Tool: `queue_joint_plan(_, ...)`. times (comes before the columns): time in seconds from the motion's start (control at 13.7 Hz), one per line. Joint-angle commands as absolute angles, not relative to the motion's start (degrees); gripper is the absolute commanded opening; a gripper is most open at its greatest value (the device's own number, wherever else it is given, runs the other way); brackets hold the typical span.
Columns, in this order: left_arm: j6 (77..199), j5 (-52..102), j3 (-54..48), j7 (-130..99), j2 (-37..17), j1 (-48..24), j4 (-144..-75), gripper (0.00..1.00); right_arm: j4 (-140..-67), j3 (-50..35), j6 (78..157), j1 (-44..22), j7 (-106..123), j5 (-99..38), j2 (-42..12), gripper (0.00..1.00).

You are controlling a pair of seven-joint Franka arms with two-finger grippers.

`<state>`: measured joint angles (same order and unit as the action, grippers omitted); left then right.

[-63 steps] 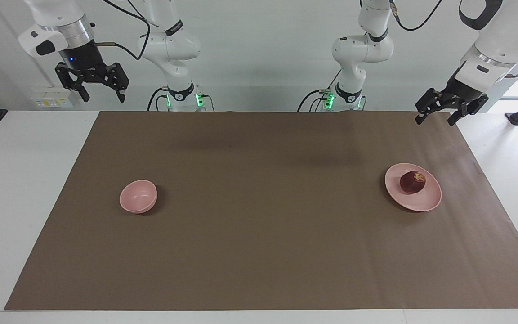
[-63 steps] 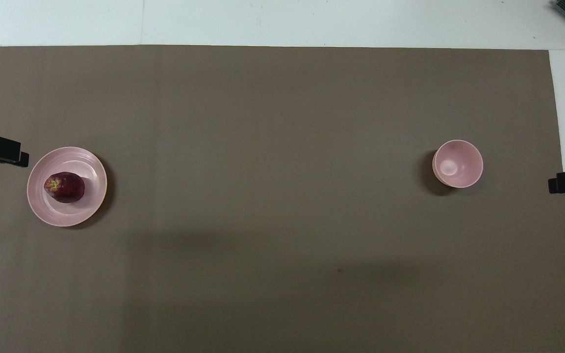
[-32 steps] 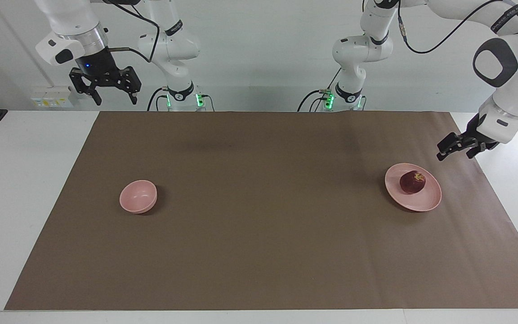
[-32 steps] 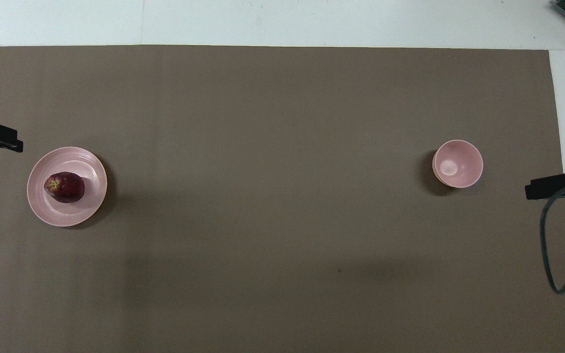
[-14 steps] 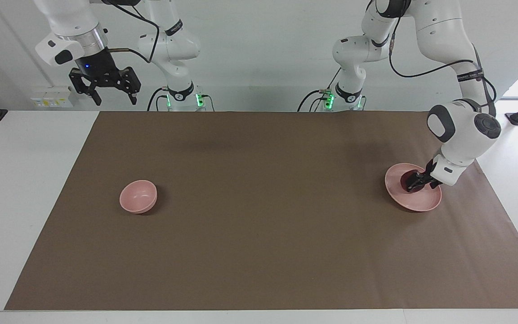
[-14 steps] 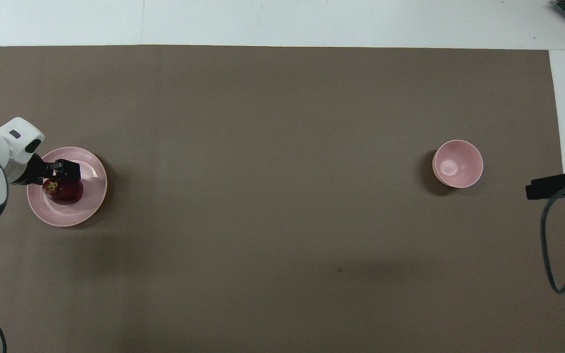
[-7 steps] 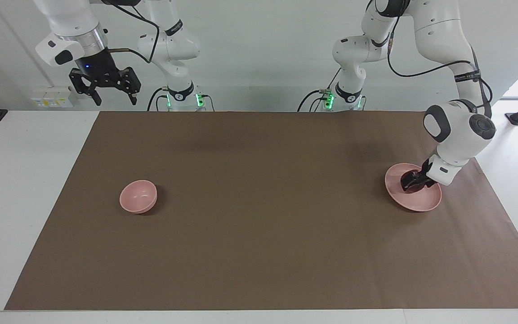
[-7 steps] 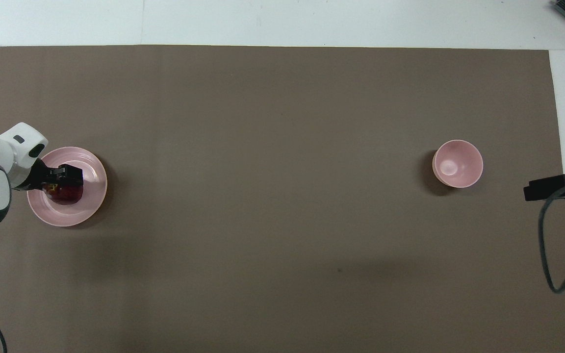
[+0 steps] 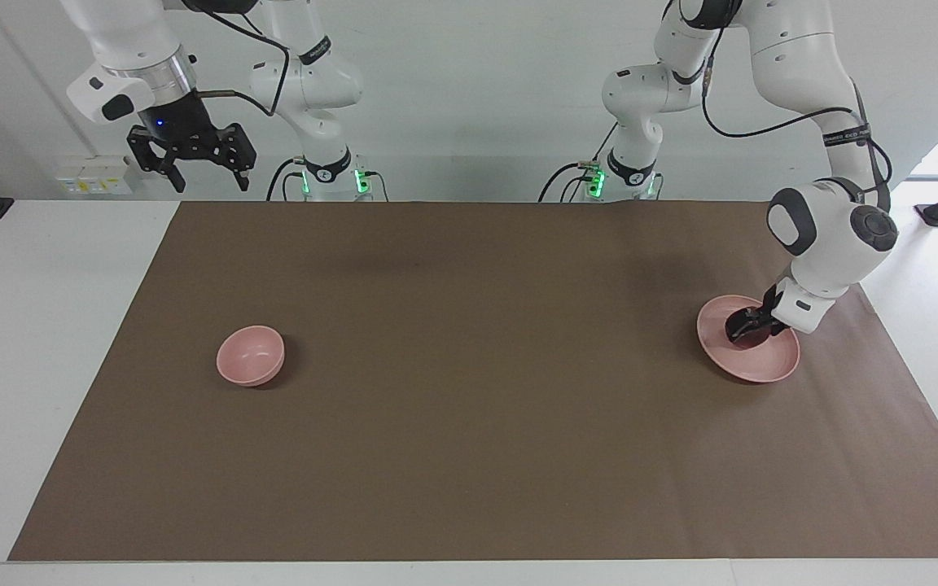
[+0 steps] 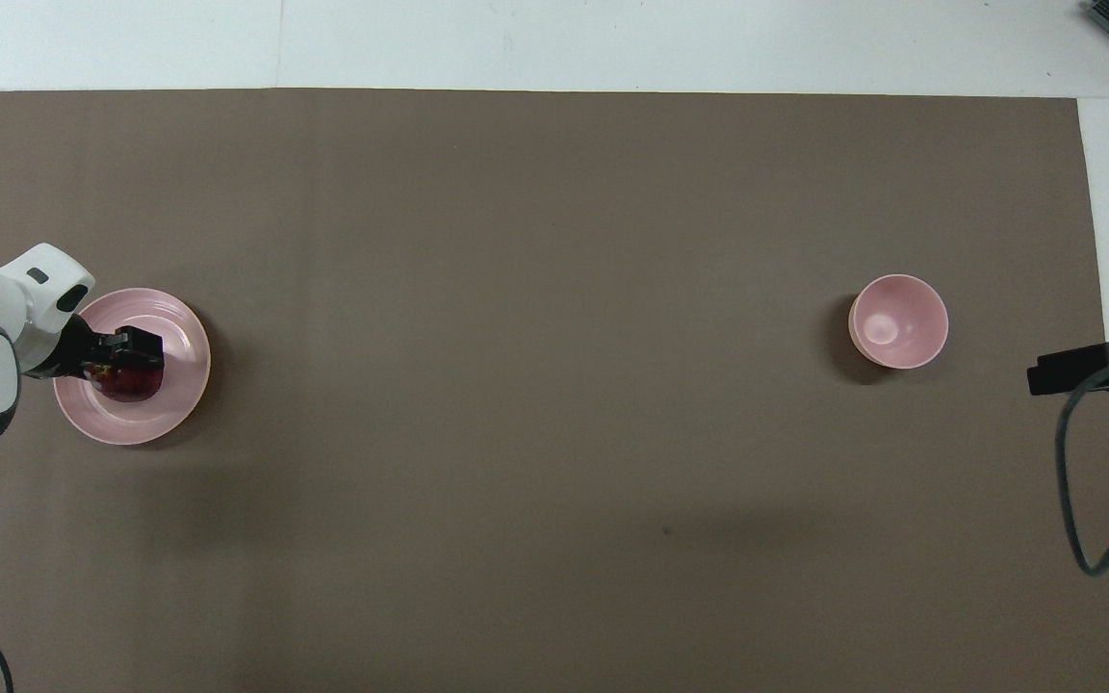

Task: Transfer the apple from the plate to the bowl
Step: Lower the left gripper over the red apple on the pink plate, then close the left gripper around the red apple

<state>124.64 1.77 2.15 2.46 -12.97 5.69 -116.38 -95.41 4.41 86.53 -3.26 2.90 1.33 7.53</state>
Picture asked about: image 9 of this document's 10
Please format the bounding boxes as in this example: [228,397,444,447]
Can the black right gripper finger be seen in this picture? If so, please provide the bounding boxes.
[223,122,258,193]
[127,126,186,193]

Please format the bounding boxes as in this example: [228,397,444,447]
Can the pink plate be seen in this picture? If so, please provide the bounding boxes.
[696,295,801,384]

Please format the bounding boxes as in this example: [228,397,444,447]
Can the pink bowl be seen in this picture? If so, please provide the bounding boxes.
[216,326,287,387]

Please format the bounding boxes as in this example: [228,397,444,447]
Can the brown table mat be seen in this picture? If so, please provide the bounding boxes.
[7,201,938,562]

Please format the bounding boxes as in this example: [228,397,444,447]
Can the black right base cables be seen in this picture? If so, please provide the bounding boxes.
[265,157,389,202]

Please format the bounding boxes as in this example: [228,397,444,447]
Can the black base cables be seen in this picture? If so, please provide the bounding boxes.
[265,157,389,202]
[538,126,620,202]

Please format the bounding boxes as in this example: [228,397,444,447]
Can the white wall socket box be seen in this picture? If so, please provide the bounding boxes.
[54,155,144,196]

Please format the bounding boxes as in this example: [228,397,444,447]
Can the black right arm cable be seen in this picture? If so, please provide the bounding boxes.
[184,0,291,115]

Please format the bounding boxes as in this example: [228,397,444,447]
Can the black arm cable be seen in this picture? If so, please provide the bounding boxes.
[184,0,291,115]
[701,49,893,212]

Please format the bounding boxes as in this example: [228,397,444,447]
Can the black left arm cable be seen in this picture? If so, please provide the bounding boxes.
[701,49,893,212]

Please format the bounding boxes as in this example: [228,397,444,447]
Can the black left base cables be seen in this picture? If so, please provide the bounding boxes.
[538,126,620,202]

